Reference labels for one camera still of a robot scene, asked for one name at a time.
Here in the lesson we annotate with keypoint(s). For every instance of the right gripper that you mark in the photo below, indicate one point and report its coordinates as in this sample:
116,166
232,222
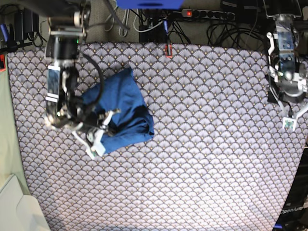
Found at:
88,131

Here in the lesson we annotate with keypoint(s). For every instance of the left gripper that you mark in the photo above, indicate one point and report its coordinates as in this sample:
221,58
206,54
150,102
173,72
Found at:
286,93

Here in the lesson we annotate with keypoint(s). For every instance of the blue long-sleeve T-shirt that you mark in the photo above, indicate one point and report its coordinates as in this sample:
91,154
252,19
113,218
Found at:
120,118

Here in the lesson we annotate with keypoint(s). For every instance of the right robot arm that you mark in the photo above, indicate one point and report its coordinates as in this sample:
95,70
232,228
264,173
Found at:
68,22

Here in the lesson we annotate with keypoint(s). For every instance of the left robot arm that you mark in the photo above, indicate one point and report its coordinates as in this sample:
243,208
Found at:
287,76

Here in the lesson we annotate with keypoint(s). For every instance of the fan-patterned tablecloth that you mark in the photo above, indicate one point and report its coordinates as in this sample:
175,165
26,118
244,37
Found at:
219,160

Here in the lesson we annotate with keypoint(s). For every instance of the black power strip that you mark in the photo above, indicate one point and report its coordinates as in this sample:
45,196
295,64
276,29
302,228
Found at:
207,14

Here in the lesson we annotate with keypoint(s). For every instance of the white plastic bin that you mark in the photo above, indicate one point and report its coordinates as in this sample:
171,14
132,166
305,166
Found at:
19,212

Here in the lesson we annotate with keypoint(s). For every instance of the red clamp on table edge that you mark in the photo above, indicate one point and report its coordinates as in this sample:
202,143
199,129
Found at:
168,50

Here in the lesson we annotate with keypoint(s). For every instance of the black OpenArm base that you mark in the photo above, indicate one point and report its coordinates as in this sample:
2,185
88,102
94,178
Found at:
294,214

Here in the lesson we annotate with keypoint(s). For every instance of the black power adapter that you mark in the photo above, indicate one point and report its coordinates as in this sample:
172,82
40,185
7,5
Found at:
25,24

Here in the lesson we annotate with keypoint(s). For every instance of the blue box at top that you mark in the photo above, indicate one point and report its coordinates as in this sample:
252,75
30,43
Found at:
150,4

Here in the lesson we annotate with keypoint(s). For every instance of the blue-handled clamp left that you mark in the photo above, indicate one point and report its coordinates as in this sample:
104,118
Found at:
11,45

